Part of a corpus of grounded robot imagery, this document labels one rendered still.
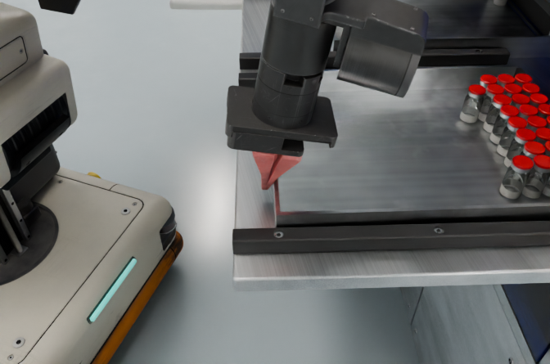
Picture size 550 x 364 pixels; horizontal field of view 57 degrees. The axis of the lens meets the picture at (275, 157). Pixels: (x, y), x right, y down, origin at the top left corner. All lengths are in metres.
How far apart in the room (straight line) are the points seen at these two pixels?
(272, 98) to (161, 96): 1.89
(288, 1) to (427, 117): 0.36
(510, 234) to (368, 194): 0.14
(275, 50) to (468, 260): 0.27
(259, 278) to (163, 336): 1.02
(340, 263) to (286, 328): 0.98
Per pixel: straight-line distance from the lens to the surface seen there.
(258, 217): 0.53
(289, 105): 0.44
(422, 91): 0.74
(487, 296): 0.94
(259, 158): 0.47
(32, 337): 1.25
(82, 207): 1.46
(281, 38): 0.41
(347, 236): 0.49
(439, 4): 1.00
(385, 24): 0.40
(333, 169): 0.58
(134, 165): 1.97
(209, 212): 1.74
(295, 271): 0.49
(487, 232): 0.53
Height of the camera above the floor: 1.27
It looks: 41 degrees down
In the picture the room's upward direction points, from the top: straight up
